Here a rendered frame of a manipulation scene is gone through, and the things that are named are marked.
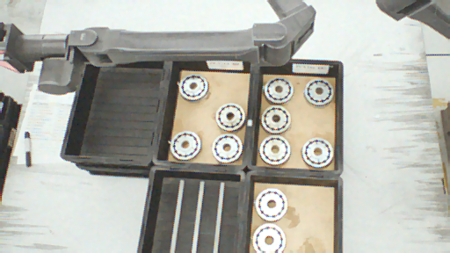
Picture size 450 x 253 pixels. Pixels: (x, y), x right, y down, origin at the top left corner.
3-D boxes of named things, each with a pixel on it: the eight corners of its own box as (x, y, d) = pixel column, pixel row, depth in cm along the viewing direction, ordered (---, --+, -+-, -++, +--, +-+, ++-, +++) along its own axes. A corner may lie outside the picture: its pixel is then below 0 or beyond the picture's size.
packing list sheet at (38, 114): (29, 84, 172) (28, 83, 172) (85, 83, 172) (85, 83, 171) (10, 163, 161) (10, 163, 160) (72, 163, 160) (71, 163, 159)
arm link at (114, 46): (286, 46, 96) (286, 18, 85) (286, 69, 94) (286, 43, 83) (94, 47, 97) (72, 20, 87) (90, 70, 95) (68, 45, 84)
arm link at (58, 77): (112, 50, 96) (97, 29, 87) (106, 97, 91) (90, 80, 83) (59, 52, 96) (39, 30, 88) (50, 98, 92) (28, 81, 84)
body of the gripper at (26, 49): (25, 73, 95) (58, 72, 94) (-4, 50, 85) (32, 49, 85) (30, 46, 97) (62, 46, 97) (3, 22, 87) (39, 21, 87)
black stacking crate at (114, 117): (99, 65, 162) (86, 50, 151) (177, 68, 160) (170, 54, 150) (76, 168, 148) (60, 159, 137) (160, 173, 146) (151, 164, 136)
